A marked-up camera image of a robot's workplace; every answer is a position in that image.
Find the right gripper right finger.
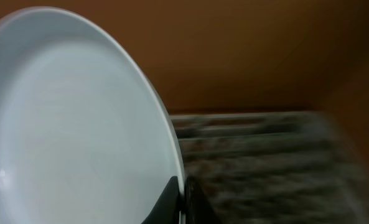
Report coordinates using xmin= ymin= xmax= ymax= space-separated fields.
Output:
xmin=184 ymin=176 xmax=222 ymax=224

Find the light blue plate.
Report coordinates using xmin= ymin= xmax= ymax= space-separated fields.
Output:
xmin=0 ymin=7 xmax=184 ymax=223

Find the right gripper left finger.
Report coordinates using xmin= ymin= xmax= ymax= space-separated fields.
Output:
xmin=141 ymin=176 xmax=180 ymax=224

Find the grey dishwasher rack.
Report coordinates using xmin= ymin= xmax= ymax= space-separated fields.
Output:
xmin=171 ymin=111 xmax=369 ymax=223

